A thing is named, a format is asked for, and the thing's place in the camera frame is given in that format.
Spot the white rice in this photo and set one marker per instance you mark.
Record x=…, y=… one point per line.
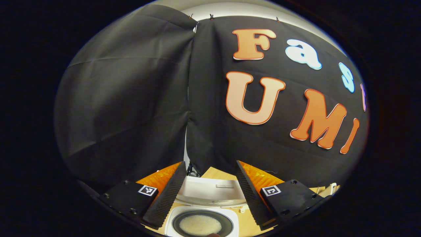
x=200, y=225

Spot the black backdrop cloth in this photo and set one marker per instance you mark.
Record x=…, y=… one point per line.
x=131, y=98

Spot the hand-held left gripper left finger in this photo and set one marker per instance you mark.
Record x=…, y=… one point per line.
x=167, y=194

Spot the white rice cooker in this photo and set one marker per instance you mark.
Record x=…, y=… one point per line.
x=207, y=194

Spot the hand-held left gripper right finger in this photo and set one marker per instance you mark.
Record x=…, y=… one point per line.
x=251, y=194

